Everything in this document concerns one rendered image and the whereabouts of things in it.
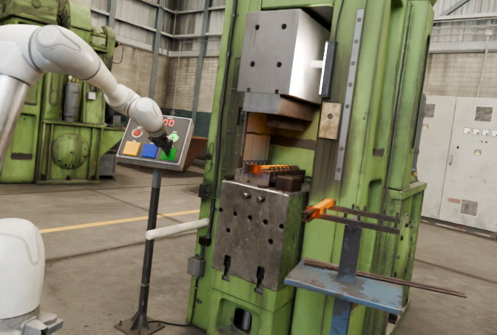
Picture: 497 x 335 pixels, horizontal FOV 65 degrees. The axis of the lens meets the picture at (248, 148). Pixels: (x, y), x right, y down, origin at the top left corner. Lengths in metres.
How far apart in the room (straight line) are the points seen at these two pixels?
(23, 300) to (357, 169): 1.37
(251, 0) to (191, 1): 9.79
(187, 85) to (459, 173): 7.27
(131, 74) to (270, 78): 9.28
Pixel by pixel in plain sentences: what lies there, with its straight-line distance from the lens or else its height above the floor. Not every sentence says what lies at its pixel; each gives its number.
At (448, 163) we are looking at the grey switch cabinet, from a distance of 7.00.
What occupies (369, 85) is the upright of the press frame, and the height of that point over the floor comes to 1.45.
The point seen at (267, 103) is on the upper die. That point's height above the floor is 1.32.
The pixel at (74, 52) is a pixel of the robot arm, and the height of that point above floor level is 1.34.
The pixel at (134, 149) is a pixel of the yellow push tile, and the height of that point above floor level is 1.00.
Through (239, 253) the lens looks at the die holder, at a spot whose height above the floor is 0.59.
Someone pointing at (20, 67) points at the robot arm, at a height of 1.28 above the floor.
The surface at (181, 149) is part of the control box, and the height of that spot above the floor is 1.03.
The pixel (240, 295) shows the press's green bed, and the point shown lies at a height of 0.39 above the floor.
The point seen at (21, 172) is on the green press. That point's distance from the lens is 6.41.
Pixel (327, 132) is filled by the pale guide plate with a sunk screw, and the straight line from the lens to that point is 1.88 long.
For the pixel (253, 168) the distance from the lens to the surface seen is 1.86.
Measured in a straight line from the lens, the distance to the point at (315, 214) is 1.36.
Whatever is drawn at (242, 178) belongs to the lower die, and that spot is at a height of 0.93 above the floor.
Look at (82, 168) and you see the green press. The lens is 6.63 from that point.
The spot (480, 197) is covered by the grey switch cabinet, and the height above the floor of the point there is 0.58.
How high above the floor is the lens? 1.19
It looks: 3 degrees down
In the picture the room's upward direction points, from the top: 7 degrees clockwise
